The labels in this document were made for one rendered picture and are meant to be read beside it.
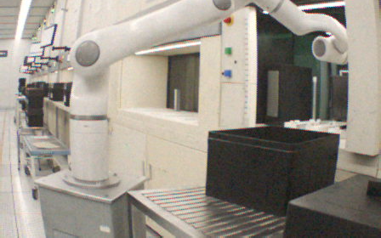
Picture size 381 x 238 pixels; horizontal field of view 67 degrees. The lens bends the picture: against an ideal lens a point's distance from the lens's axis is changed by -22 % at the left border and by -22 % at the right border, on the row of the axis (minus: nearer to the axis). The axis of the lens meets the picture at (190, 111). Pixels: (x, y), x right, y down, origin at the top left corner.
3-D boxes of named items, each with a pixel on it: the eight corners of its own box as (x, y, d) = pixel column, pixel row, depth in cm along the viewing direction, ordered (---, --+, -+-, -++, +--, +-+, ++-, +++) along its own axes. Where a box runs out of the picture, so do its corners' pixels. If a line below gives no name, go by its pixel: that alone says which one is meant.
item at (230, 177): (266, 178, 111) (270, 125, 110) (334, 191, 90) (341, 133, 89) (202, 194, 93) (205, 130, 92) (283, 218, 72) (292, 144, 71)
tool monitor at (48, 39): (38, 55, 397) (41, 28, 395) (72, 55, 423) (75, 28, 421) (42, 53, 362) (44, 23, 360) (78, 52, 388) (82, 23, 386)
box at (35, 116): (25, 124, 442) (25, 106, 440) (42, 124, 457) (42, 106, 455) (27, 127, 416) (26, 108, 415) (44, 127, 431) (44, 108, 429)
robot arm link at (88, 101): (66, 119, 92) (71, 34, 90) (75, 114, 110) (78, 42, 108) (106, 121, 94) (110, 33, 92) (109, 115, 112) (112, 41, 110)
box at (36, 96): (26, 106, 440) (26, 88, 439) (42, 106, 455) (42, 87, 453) (26, 108, 414) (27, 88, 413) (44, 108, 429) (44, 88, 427)
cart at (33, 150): (22, 173, 348) (19, 133, 345) (59, 172, 377) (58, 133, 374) (33, 201, 268) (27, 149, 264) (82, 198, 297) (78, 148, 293)
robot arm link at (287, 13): (294, -21, 100) (355, 34, 107) (269, 4, 113) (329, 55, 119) (293, -9, 95) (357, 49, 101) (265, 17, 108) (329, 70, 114)
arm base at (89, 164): (51, 180, 93) (48, 118, 92) (80, 169, 111) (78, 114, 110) (103, 192, 88) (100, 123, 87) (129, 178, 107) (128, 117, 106)
